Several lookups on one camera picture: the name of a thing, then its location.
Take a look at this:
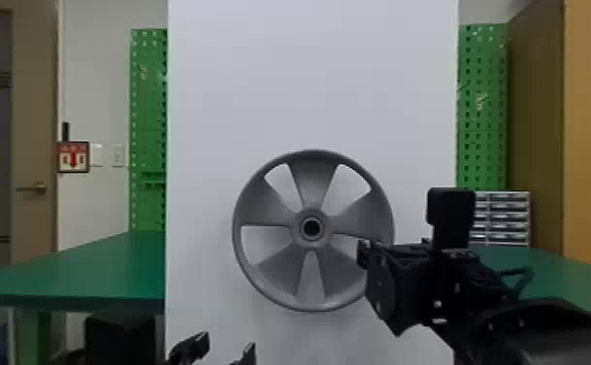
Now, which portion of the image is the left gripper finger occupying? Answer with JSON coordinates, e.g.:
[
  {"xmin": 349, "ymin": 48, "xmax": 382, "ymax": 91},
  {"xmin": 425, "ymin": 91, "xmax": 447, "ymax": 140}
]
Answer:
[
  {"xmin": 166, "ymin": 330, "xmax": 212, "ymax": 365},
  {"xmin": 228, "ymin": 342, "xmax": 258, "ymax": 365}
]

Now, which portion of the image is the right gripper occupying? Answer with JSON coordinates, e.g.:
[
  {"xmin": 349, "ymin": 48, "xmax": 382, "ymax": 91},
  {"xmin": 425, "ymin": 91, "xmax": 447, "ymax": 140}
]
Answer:
[{"xmin": 356, "ymin": 239, "xmax": 511, "ymax": 338}]

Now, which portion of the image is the grey wheel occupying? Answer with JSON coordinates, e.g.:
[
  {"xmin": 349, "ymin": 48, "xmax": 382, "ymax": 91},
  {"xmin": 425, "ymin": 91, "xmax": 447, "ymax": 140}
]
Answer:
[{"xmin": 231, "ymin": 149, "xmax": 396, "ymax": 314}]

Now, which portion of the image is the white drawer cabinet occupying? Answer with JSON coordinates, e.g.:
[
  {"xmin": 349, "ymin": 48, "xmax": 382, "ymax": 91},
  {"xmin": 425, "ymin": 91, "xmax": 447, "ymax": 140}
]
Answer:
[{"xmin": 468, "ymin": 190, "xmax": 532, "ymax": 249}]

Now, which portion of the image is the white panel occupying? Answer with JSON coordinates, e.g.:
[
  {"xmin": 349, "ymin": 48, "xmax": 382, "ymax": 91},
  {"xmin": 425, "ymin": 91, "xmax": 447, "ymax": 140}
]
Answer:
[{"xmin": 165, "ymin": 0, "xmax": 461, "ymax": 365}]

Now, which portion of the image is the red and white sign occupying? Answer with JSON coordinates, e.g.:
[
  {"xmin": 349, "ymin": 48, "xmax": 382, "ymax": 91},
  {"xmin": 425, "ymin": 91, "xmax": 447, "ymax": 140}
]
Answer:
[{"xmin": 56, "ymin": 140, "xmax": 91, "ymax": 175}]

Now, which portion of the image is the tan wooden cupboard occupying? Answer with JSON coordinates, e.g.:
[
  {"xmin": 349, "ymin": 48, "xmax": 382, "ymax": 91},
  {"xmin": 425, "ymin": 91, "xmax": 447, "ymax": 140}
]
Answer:
[{"xmin": 508, "ymin": 0, "xmax": 591, "ymax": 274}]

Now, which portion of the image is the brown door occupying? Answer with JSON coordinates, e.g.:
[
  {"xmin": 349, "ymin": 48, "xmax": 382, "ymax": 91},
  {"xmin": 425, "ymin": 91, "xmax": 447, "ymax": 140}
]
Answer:
[{"xmin": 0, "ymin": 0, "xmax": 64, "ymax": 277}]

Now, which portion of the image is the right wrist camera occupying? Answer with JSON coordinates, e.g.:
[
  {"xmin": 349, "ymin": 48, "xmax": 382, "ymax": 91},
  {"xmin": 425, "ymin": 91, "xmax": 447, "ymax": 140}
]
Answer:
[{"xmin": 425, "ymin": 186, "xmax": 477, "ymax": 251}]

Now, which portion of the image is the black cable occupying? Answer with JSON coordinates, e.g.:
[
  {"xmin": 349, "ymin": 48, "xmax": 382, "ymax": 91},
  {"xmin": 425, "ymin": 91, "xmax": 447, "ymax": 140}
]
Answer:
[{"xmin": 497, "ymin": 264, "xmax": 535, "ymax": 303}]

